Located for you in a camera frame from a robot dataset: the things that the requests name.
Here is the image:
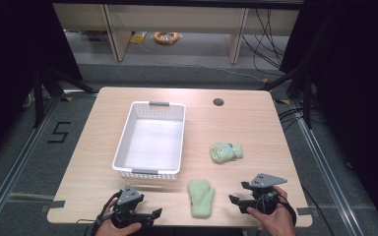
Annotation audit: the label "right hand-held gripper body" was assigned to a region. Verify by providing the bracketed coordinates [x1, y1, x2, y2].
[249, 172, 288, 216]

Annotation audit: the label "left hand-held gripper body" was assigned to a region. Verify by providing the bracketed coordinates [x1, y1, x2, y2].
[110, 184, 146, 229]

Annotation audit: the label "green mitten with print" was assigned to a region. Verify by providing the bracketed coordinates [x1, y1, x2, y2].
[210, 142, 244, 164]

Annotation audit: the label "plain green mitten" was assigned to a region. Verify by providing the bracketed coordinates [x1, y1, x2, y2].
[187, 178, 217, 219]

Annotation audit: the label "white plastic basket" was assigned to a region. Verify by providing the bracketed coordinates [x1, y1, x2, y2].
[111, 100, 187, 182]

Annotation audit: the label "person's left hand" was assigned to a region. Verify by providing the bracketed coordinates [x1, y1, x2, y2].
[94, 198, 143, 236]

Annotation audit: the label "person's right hand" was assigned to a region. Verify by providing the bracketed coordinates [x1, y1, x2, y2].
[246, 185, 298, 236]

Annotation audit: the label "black metal stand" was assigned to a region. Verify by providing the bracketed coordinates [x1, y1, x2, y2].
[31, 62, 96, 130]
[258, 64, 313, 130]

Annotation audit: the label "yellow packet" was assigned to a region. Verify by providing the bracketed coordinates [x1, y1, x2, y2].
[129, 30, 149, 45]

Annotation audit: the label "light wooden shelf unit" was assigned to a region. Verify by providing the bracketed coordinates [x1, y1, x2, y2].
[52, 2, 302, 66]

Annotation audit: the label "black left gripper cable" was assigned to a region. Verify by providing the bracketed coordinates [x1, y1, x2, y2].
[77, 190, 123, 236]

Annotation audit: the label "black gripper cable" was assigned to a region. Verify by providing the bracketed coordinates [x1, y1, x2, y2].
[77, 190, 123, 236]
[277, 194, 298, 228]

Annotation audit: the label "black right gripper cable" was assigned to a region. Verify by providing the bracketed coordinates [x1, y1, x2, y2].
[277, 194, 298, 228]

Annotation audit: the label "black floor cable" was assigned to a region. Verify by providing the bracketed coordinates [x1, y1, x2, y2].
[299, 183, 337, 236]

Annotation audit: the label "aluminium floor rail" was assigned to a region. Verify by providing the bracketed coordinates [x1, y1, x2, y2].
[289, 97, 366, 236]
[0, 93, 63, 228]

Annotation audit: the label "black cables beside stand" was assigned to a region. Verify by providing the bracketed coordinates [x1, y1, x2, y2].
[277, 105, 326, 133]

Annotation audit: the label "thin white floor cable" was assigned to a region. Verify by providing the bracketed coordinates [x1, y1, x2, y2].
[137, 42, 268, 83]

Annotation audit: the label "black floor cables bundle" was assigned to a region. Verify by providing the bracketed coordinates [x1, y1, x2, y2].
[240, 7, 287, 79]

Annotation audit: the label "yellow cable coil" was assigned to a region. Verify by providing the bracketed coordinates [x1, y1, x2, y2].
[153, 30, 181, 46]

